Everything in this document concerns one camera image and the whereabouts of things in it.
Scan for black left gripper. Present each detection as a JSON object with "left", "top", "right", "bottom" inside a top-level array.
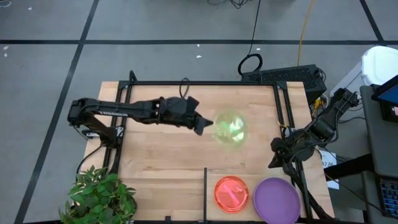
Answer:
[{"left": 157, "top": 96, "right": 215, "bottom": 137}]

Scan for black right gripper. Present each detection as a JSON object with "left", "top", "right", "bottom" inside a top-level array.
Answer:
[{"left": 267, "top": 134, "right": 315, "bottom": 170}]

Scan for small translucent green plate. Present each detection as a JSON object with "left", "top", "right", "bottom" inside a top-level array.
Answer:
[{"left": 212, "top": 110, "right": 249, "bottom": 147}]

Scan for large purple plastic plate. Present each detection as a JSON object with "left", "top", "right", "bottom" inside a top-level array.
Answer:
[{"left": 252, "top": 177, "right": 302, "bottom": 224}]

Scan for small translucent red plate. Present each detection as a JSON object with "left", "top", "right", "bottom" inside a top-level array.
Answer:
[{"left": 213, "top": 175, "right": 250, "bottom": 214}]

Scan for white paper sheet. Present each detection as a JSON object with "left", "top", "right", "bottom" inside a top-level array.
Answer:
[{"left": 318, "top": 150, "right": 340, "bottom": 190}]

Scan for black cart bar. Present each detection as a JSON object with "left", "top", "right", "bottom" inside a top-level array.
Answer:
[{"left": 323, "top": 154, "right": 374, "bottom": 181}]

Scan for grey side cart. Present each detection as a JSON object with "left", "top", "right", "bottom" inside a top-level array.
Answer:
[{"left": 360, "top": 83, "right": 398, "bottom": 224}]

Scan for black keyboard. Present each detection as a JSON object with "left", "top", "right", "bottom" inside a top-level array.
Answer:
[{"left": 377, "top": 179, "right": 398, "bottom": 219}]

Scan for small black pink-lit device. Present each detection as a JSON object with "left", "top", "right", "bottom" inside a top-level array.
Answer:
[{"left": 381, "top": 101, "right": 398, "bottom": 123}]

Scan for green potted plant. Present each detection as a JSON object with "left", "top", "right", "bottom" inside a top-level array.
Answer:
[{"left": 58, "top": 166, "right": 138, "bottom": 224}]

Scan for tablet with blue screen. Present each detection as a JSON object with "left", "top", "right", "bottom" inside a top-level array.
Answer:
[{"left": 371, "top": 74, "right": 398, "bottom": 105}]

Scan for white plastic bin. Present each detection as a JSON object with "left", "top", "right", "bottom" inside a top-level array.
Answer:
[{"left": 360, "top": 45, "right": 398, "bottom": 87}]

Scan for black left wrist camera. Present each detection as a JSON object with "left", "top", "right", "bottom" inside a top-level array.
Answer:
[{"left": 185, "top": 95, "right": 200, "bottom": 110}]

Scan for black metal table frame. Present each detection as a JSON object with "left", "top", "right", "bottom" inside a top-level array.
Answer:
[{"left": 103, "top": 70, "right": 335, "bottom": 222}]

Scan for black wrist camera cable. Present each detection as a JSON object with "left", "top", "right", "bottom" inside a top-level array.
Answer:
[{"left": 178, "top": 77, "right": 191, "bottom": 99}]

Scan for black hanging cable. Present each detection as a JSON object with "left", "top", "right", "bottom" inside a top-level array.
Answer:
[{"left": 238, "top": 0, "right": 264, "bottom": 76}]

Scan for yellow hanging cable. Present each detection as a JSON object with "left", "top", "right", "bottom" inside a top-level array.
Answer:
[{"left": 297, "top": 0, "right": 317, "bottom": 67}]

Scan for black arm base cable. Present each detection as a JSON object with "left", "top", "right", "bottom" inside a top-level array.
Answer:
[{"left": 76, "top": 144, "right": 105, "bottom": 175}]

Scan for black floor cables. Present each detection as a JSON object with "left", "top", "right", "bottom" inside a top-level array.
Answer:
[{"left": 206, "top": 0, "right": 249, "bottom": 9}]

